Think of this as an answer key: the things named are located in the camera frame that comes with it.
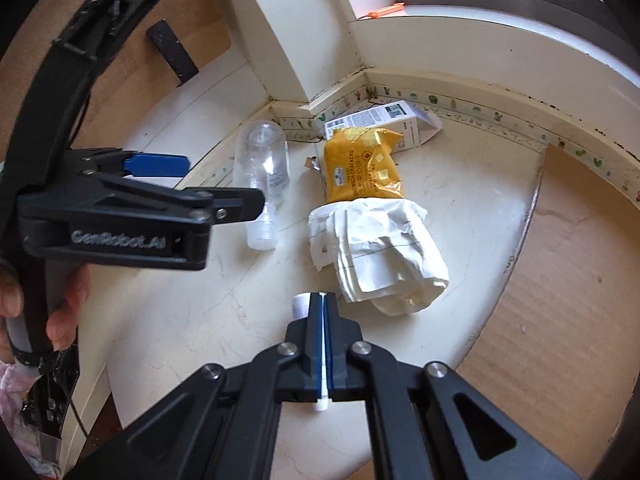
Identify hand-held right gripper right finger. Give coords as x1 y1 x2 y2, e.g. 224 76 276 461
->
324 292 581 480

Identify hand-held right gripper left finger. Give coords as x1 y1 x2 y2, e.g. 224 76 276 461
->
65 291 325 480

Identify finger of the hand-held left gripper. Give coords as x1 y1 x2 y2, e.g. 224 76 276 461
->
89 170 267 241
65 146 192 179

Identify clear plastic bottle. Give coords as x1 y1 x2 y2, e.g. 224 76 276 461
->
234 119 291 251

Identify white paper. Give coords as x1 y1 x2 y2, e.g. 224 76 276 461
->
306 197 449 317

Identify yellow snack packet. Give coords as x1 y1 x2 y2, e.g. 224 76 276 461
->
320 127 405 206

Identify white carton box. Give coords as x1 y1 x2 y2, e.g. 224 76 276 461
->
324 101 443 153

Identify person's left hand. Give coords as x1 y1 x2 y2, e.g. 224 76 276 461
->
0 255 92 352

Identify black cutting board rack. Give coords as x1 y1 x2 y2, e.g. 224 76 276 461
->
146 20 200 88

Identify wooden cutting board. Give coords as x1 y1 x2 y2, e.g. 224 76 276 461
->
0 0 232 161

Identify flat cardboard sheet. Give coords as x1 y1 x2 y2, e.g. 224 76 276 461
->
457 142 640 461

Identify orange plastic clip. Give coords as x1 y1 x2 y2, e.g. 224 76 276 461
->
366 3 405 20

